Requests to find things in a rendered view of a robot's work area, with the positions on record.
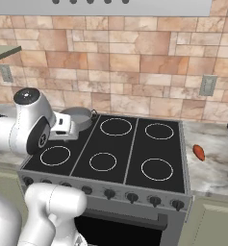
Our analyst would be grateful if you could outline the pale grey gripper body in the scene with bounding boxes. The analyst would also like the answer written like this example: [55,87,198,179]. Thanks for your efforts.
[48,116,79,142]

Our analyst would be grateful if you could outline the grey metal pot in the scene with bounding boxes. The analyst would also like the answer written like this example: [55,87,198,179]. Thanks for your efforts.
[59,106,99,133]

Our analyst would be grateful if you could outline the black stove with oven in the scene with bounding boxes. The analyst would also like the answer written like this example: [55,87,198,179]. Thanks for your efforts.
[16,112,195,246]

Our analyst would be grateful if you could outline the orange sweet potato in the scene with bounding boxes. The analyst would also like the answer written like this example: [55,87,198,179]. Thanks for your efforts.
[192,143,206,162]

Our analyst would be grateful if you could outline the green base cupboard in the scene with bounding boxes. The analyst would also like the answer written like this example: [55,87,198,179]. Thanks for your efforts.
[0,164,31,222]

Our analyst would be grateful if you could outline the black oven door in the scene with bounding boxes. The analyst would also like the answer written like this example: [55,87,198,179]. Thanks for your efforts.
[74,209,169,246]

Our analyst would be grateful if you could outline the grey range hood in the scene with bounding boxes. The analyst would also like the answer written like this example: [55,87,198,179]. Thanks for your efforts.
[0,0,214,17]

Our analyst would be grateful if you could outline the green base cupboard door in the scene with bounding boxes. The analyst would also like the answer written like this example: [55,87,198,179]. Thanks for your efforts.
[178,195,228,246]

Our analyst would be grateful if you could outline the grey wall outlet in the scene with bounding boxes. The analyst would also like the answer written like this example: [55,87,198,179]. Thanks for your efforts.
[198,74,218,97]
[0,63,14,84]

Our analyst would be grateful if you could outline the green wall cupboard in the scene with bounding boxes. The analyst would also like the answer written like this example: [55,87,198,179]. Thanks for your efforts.
[0,44,23,64]

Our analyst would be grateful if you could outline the grey oven door handle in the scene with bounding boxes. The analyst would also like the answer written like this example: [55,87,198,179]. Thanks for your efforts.
[82,209,168,231]

